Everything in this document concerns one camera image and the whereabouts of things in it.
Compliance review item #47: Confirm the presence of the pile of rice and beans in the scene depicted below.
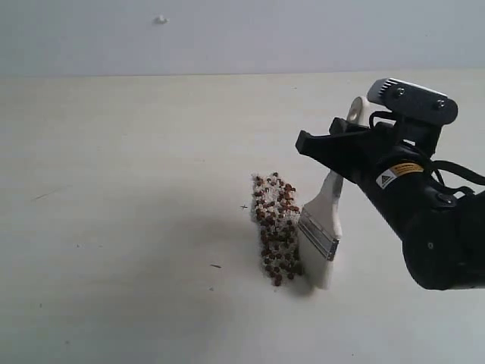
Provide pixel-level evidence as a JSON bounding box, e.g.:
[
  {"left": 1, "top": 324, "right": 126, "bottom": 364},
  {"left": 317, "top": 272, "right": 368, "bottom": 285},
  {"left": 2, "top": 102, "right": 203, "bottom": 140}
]
[{"left": 251, "top": 171, "right": 304, "bottom": 287}]

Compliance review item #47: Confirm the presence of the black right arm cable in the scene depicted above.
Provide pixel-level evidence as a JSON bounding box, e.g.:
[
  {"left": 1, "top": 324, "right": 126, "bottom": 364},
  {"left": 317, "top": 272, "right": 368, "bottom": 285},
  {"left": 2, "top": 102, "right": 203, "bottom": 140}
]
[{"left": 367, "top": 109, "right": 485, "bottom": 198}]

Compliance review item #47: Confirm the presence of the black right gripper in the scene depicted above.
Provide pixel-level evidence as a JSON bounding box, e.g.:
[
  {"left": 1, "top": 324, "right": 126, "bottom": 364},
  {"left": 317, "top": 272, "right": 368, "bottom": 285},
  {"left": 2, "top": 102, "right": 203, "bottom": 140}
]
[{"left": 296, "top": 117, "right": 436, "bottom": 190}]

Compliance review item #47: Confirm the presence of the white paint brush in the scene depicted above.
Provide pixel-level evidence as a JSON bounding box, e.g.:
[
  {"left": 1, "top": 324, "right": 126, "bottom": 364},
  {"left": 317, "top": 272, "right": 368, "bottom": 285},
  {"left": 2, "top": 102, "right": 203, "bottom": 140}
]
[{"left": 296, "top": 96, "right": 371, "bottom": 291}]

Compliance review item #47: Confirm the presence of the small white wall plug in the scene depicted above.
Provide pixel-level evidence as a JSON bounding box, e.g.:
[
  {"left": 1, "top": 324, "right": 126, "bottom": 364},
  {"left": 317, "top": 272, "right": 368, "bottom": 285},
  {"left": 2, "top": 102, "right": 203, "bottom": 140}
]
[{"left": 154, "top": 15, "right": 169, "bottom": 25}]

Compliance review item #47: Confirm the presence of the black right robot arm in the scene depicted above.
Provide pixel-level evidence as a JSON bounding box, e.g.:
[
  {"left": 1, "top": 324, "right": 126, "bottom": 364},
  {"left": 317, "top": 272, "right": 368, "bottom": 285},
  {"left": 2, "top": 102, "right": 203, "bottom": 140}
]
[{"left": 296, "top": 118, "right": 484, "bottom": 290}]

